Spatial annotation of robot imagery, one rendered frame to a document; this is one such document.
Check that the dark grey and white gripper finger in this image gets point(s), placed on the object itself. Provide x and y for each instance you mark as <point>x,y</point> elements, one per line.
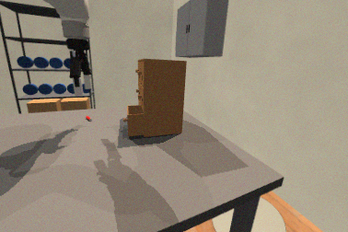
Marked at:
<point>86,73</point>
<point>75,72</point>

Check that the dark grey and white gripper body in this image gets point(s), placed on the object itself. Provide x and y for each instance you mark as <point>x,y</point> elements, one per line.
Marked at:
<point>78,45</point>

